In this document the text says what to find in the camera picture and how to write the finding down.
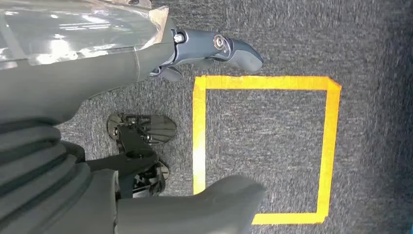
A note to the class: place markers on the yellow floor tape square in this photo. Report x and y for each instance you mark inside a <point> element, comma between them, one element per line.
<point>258,82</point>

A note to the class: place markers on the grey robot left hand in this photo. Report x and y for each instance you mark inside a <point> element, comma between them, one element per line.
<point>64,80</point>

